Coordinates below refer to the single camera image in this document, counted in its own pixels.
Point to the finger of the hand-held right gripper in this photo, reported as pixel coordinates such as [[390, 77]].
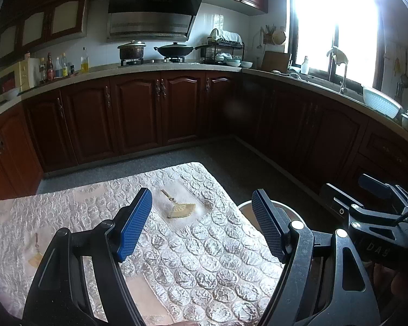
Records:
[[341, 200], [375, 186]]

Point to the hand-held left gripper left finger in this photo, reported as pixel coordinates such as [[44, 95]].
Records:
[[136, 224]]

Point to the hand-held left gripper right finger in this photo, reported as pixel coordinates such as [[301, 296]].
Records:
[[268, 227]]

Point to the white waste bin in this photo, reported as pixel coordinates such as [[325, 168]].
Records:
[[248, 210]]

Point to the person's right hand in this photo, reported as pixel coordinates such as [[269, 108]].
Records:
[[386, 276]]

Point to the pale blue colander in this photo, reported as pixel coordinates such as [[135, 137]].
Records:
[[382, 102]]

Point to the wooden lower cabinets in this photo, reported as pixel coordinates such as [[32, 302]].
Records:
[[136, 112]]

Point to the hanging kitchen utensils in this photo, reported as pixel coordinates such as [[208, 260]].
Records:
[[404, 74]]

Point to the sink faucet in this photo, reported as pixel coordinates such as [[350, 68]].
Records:
[[338, 61]]

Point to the white soap bottle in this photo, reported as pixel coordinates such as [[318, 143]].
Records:
[[305, 66]]

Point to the wooden cutting board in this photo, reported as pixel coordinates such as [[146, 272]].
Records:
[[275, 61]]

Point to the gas stove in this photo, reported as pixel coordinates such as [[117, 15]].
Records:
[[149, 61]]

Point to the small white bowl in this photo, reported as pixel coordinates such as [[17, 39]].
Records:
[[246, 64]]

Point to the pale green bowl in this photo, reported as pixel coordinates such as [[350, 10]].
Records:
[[232, 63]]

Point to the cooking oil bottle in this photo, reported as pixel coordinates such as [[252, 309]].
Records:
[[85, 62]]

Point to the yellow seasoning bottle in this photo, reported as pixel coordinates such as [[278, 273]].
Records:
[[64, 66]]

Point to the white capped dark bottle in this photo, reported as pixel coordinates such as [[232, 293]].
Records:
[[58, 68]]

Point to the window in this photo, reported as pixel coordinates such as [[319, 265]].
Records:
[[336, 17]]

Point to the round beige ladle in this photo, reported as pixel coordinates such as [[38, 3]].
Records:
[[279, 37]]

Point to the dark red sauce bottle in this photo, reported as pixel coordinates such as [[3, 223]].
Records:
[[50, 68]]

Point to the black wok with lid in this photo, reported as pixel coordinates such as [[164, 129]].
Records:
[[175, 50]]

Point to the clear seasoning bottle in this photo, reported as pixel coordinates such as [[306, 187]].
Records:
[[43, 71]]

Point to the chopstick holder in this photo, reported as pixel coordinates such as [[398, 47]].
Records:
[[268, 34]]

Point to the cream microwave oven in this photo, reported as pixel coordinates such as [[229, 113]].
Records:
[[20, 78]]

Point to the black dish rack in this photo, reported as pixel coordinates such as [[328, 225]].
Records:
[[224, 46]]

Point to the range hood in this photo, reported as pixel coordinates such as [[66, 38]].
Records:
[[153, 13]]

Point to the beige panel upper cabinet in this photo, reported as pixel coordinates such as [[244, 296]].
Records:
[[40, 29]]

